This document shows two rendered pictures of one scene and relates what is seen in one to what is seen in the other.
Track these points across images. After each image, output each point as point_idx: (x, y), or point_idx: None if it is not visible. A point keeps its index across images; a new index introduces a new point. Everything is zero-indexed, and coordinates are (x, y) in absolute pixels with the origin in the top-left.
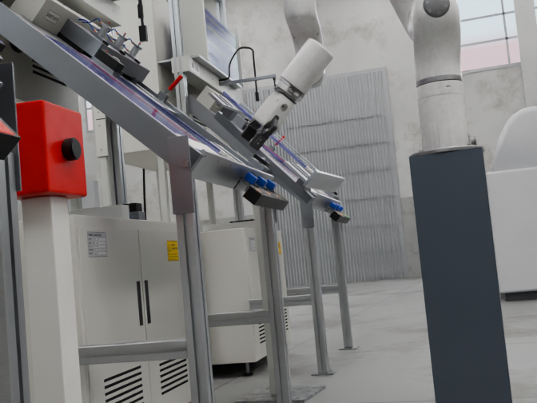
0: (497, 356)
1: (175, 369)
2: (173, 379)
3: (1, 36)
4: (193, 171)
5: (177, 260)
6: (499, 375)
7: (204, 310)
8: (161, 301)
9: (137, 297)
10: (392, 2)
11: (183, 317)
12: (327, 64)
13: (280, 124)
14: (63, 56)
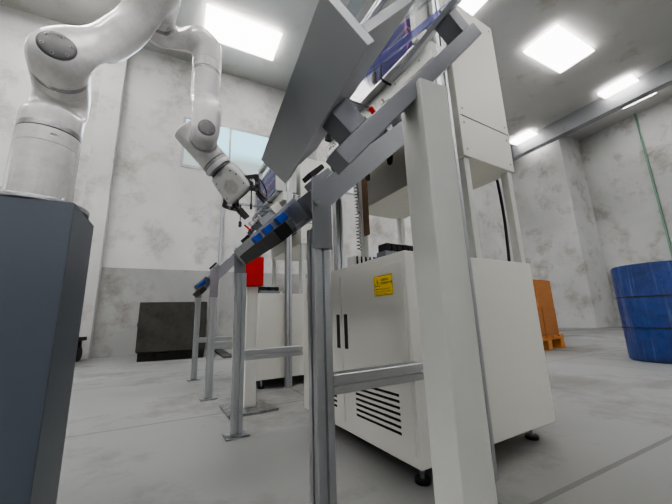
0: None
1: (377, 406)
2: (374, 414)
3: (385, 163)
4: (242, 260)
5: (391, 294)
6: None
7: (234, 336)
8: (362, 333)
9: (336, 326)
10: (110, 62)
11: (397, 359)
12: (180, 142)
13: (223, 197)
14: None
